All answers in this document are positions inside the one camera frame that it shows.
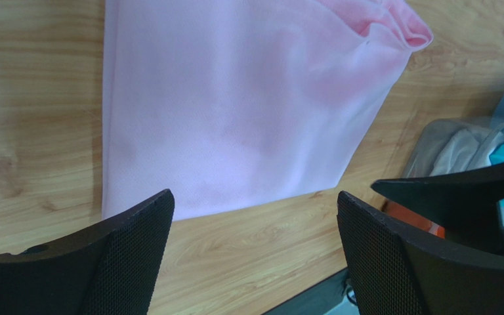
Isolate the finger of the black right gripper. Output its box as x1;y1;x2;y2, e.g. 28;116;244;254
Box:
371;163;504;256

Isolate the white t-shirt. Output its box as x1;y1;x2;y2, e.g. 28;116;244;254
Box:
430;127;504;176

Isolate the pink t-shirt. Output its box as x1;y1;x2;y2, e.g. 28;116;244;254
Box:
102;1;433;220

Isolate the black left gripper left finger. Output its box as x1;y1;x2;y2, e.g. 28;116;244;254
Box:
0;190;175;314

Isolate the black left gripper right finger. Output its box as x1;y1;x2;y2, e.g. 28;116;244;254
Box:
337;192;504;314

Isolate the orange t-shirt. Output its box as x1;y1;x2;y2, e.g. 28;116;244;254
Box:
382;200;445;239

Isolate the clear plastic bin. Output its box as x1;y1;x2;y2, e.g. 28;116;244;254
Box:
401;117;492;178

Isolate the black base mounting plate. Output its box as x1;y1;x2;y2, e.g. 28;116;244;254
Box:
264;268;359;315

